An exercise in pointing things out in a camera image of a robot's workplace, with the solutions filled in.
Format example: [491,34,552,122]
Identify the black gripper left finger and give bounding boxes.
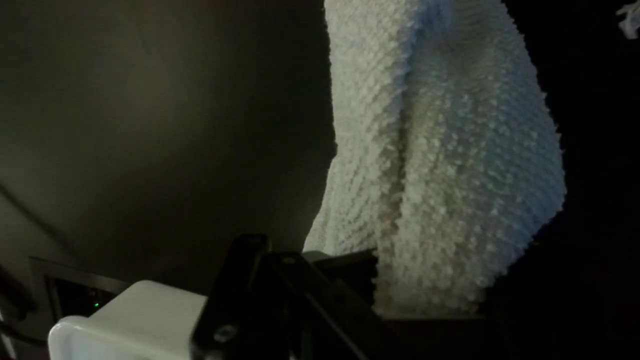
[188,232,380,360]

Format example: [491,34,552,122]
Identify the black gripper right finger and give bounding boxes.
[476,286,535,360]

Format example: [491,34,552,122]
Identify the white towel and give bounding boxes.
[302,0,567,317]

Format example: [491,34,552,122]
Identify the translucent white plastic bin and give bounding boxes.
[45,279,208,360]

